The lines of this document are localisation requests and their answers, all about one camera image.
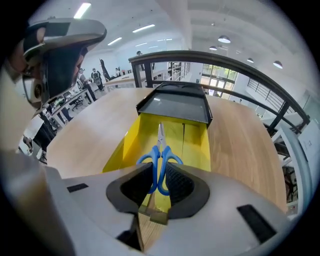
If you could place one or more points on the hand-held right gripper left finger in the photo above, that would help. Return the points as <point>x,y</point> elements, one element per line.
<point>100,200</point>

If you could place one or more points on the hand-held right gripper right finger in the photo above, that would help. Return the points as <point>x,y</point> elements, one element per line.
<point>225,220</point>

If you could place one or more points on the yellow tray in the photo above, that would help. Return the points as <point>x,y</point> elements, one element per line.
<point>175,105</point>

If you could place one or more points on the wooden table with white legs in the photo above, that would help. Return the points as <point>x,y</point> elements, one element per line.
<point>95,130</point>

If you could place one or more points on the person's beige shirt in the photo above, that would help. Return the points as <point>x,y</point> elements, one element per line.
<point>12,112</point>

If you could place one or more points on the glass entrance door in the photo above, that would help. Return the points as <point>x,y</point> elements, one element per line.
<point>217,82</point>

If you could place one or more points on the black curved railing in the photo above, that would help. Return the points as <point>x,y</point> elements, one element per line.
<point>225,60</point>

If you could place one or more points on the round pendant lamp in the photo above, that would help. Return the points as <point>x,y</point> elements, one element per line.
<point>250,60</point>
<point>213,48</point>
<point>277,64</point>
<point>224,39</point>

